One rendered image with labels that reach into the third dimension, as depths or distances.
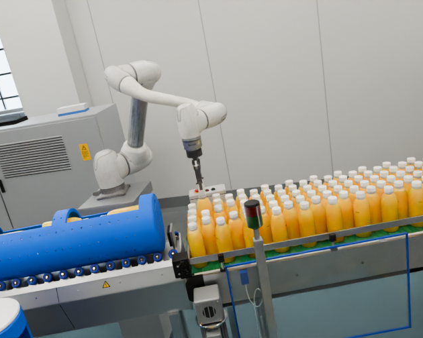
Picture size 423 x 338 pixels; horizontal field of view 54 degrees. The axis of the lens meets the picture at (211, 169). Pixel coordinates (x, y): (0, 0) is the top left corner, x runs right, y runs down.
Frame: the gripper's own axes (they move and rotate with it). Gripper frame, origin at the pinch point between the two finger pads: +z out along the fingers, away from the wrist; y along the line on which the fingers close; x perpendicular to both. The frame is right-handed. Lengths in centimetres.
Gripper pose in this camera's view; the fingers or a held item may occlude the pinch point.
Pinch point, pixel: (201, 188)
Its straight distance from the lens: 202.6
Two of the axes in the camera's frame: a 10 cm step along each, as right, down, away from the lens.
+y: 0.5, 3.1, -9.5
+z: 1.8, 9.3, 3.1
